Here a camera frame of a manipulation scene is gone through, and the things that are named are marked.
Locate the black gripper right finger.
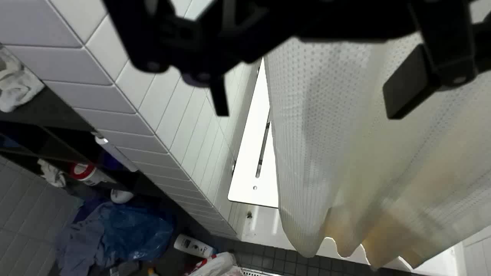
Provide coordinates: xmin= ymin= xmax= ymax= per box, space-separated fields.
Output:
xmin=382 ymin=0 xmax=491 ymax=121

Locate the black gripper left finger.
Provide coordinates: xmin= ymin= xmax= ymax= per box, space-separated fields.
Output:
xmin=101 ymin=0 xmax=259 ymax=118

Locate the white shower curtain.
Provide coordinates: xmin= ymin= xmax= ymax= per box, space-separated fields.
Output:
xmin=264 ymin=27 xmax=491 ymax=270

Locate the white slotted shower bench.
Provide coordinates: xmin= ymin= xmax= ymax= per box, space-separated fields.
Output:
xmin=227 ymin=60 xmax=281 ymax=208

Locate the dark cubby shelf unit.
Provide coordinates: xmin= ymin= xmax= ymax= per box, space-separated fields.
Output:
xmin=0 ymin=84 xmax=173 ymax=205

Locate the red and white container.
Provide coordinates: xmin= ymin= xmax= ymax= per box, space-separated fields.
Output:
xmin=68 ymin=159 xmax=118 ymax=187

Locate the crumpled white towel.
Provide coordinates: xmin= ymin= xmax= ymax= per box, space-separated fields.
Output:
xmin=0 ymin=46 xmax=46 ymax=115

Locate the small white cup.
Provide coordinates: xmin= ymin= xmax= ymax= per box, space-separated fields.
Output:
xmin=109 ymin=187 xmax=137 ymax=205

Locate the small white cloth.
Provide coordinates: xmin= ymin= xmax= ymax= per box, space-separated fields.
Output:
xmin=35 ymin=156 xmax=69 ymax=188

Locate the blue plastic bag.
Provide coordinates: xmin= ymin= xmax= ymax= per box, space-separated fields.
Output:
xmin=95 ymin=199 xmax=177 ymax=268

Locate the white power strip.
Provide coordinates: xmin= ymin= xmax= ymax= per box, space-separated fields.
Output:
xmin=172 ymin=233 xmax=218 ymax=261

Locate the grey blue cloth pile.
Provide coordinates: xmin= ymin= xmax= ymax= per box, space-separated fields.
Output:
xmin=52 ymin=204 xmax=111 ymax=276

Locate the white and red bag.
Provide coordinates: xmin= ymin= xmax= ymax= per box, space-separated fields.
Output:
xmin=187 ymin=250 xmax=246 ymax=276

